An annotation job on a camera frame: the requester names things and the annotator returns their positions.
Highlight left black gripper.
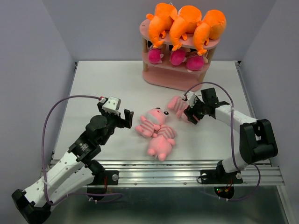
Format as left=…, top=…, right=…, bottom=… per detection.
left=98, top=103, right=133, bottom=145

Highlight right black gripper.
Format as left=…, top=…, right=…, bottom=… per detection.
left=183, top=96, right=207, bottom=124

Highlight pink striped plush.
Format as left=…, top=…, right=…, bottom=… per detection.
left=167, top=96, right=192, bottom=121
left=147, top=125, right=176, bottom=161

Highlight boy doll pink pants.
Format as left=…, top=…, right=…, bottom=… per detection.
left=186, top=51, right=208, bottom=72
left=170, top=47, right=190, bottom=66
left=148, top=45, right=164, bottom=64

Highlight plain orange plush toy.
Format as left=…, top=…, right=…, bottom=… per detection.
left=193, top=10, right=227, bottom=56

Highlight orange shark plush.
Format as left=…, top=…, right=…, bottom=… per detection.
left=169, top=5, right=202, bottom=51
left=146, top=2, right=177, bottom=49

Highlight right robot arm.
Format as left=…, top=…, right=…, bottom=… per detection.
left=183, top=88, right=278, bottom=184

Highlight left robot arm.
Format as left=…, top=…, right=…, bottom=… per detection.
left=12, top=108, right=134, bottom=224

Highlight pink three-tier shelf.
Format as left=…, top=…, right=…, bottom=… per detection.
left=139, top=19, right=220, bottom=91

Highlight pink plush with face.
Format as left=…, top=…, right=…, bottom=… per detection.
left=135, top=107, right=169, bottom=138

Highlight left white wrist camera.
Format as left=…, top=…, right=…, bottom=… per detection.
left=98, top=96, right=121, bottom=116

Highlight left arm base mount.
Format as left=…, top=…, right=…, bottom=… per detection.
left=86, top=170, right=121, bottom=203

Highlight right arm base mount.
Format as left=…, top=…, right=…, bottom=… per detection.
left=197, top=169, right=243, bottom=199

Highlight aluminium rail frame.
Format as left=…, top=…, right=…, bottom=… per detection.
left=44, top=61, right=299, bottom=224

